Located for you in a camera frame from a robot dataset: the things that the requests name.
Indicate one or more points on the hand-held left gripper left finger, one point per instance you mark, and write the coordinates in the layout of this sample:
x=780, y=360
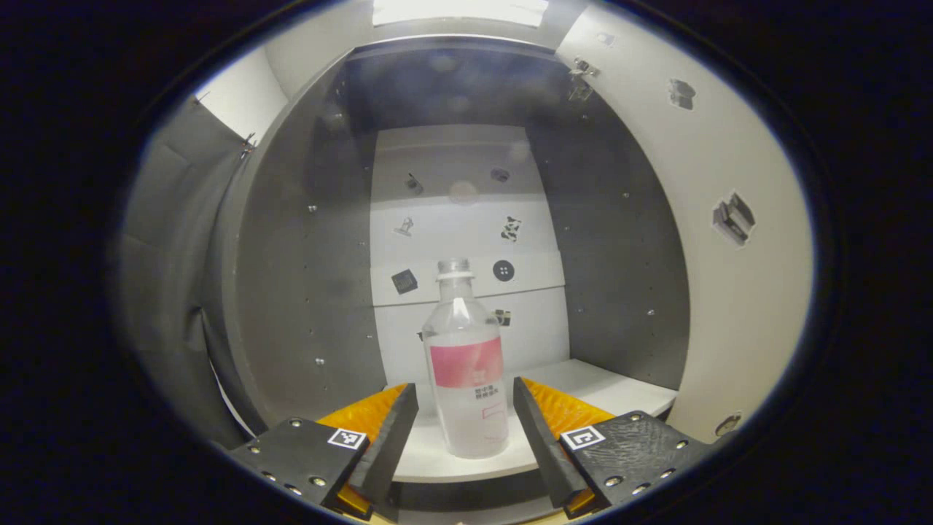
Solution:
x=390, y=445

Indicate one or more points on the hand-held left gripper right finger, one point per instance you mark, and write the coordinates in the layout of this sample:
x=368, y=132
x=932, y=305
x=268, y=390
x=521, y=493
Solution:
x=543, y=452

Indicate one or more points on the clear bottle with pink label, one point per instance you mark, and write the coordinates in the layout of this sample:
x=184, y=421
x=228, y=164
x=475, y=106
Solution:
x=466, y=364

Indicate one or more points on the grey cabinet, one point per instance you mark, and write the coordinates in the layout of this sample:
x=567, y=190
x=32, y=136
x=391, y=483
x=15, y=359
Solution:
x=291, y=292

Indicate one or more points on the metal door hinge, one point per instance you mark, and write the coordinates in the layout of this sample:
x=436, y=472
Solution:
x=582, y=76

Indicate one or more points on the black backdrop cloth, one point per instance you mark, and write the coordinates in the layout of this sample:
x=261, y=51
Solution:
x=168, y=292

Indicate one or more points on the large ceiling light panel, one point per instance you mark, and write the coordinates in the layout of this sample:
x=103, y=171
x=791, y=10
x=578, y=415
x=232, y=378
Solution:
x=459, y=11

